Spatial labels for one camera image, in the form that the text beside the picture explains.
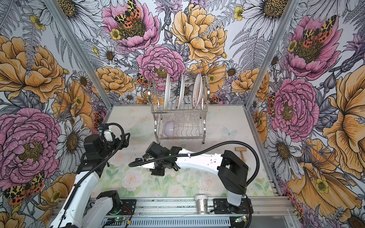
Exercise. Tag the chrome two-tier dish rack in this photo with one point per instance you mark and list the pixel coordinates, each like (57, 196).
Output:
(190, 123)

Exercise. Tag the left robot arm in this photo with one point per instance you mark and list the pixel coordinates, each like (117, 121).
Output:
(74, 212)

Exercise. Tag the white cylinder on rail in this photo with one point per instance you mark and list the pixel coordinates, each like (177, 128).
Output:
(201, 204)

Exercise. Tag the small wooden mallet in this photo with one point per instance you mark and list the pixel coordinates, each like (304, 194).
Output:
(241, 150)

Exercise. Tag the dark rimmed white plate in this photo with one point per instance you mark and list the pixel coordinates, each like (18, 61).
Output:
(181, 87)

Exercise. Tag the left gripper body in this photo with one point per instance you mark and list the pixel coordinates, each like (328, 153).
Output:
(117, 146)

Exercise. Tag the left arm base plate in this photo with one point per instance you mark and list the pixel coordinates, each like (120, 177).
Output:
(123, 207)

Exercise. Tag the aluminium front rail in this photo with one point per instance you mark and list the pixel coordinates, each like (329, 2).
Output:
(186, 207)

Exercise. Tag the pink patterned white plate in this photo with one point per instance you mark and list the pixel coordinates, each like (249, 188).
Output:
(197, 90)

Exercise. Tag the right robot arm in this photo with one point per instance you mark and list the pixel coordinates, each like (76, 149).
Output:
(230, 169)

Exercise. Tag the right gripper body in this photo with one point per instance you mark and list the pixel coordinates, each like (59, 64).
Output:
(159, 169)

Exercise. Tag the lavender bowl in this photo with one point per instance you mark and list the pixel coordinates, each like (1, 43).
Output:
(168, 129)

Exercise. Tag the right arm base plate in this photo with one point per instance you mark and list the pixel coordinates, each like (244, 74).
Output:
(221, 206)

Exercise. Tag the green rimmed white plate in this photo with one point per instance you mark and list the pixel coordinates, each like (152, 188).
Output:
(167, 92)

